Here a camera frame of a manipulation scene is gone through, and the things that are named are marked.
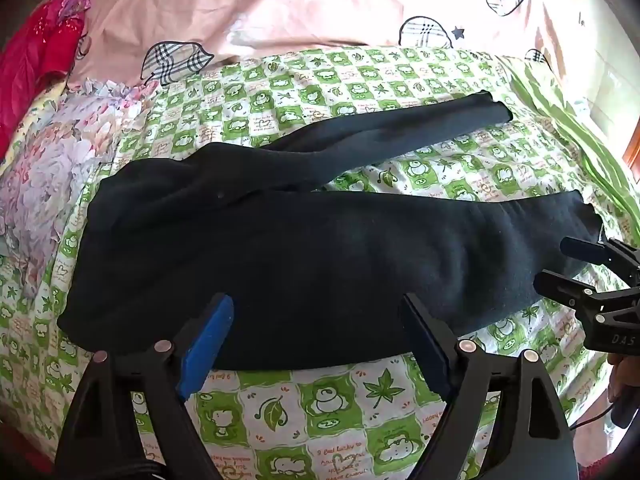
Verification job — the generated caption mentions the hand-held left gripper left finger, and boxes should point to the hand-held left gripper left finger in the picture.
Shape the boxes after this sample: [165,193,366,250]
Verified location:
[54,294,236,480]

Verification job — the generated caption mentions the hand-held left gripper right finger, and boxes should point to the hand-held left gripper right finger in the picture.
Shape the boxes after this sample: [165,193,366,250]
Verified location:
[402,292,581,480]

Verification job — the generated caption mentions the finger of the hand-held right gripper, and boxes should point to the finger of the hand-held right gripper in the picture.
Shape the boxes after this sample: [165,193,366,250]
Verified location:
[560,237,640,286]
[533,270,640,333]

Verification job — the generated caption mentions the black pants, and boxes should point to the black pants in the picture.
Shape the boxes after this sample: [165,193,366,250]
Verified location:
[57,90,606,372]

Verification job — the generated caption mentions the person's right hand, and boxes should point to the person's right hand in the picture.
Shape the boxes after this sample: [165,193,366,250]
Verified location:
[607,351,640,403]

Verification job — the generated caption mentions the green checkered bed sheet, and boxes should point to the green checkered bed sheet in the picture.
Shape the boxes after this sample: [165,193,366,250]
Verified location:
[0,46,640,480]

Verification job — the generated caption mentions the floral blanket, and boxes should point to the floral blanket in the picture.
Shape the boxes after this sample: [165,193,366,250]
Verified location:
[0,76,161,281]

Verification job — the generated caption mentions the red garment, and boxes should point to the red garment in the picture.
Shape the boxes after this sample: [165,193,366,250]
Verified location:
[0,0,92,158]

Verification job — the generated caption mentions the pink quilt with plaid hearts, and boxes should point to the pink quilt with plaid hearts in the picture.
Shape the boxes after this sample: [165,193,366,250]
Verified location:
[65,0,608,92]

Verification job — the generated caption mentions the black cable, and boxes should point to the black cable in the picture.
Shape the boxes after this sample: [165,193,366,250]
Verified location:
[569,402,615,431]

